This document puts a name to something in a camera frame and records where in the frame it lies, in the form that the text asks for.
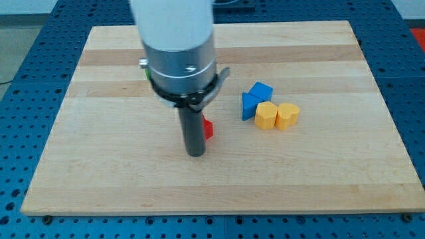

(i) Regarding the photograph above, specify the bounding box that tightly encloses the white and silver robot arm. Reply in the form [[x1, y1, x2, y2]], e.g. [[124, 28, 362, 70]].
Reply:
[[129, 0, 219, 108]]

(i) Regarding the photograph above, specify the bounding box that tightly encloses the yellow heart block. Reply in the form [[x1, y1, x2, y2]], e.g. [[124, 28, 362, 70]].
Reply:
[[275, 103, 300, 130]]

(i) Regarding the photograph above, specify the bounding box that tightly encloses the red block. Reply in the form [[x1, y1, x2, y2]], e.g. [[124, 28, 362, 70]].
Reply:
[[203, 116, 214, 140]]

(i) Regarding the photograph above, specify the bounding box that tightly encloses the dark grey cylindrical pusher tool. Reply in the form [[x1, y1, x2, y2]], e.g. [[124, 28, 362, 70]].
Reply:
[[179, 108, 206, 157]]

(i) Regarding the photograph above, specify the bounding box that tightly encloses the blue triangle block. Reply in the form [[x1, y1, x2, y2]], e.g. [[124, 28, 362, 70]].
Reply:
[[242, 92, 263, 121]]

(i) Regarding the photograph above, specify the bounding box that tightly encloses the yellow hexagon block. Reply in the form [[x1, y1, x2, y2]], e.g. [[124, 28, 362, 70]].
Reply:
[[254, 101, 278, 129]]

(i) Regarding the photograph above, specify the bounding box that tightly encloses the blue cube block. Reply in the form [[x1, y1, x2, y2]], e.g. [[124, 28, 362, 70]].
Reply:
[[248, 82, 273, 102]]

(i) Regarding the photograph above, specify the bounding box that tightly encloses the green block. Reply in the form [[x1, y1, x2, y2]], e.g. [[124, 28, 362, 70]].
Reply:
[[145, 68, 151, 80]]

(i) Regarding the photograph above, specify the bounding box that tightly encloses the wooden board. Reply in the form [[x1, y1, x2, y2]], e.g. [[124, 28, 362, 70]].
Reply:
[[21, 21, 424, 216]]

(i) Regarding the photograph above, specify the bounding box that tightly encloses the red object at right edge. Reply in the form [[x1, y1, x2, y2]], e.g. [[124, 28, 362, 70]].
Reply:
[[410, 28, 425, 51]]

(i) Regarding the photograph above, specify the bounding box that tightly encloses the black clamp ring with lever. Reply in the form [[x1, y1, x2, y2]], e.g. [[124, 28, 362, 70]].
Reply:
[[148, 66, 230, 112]]

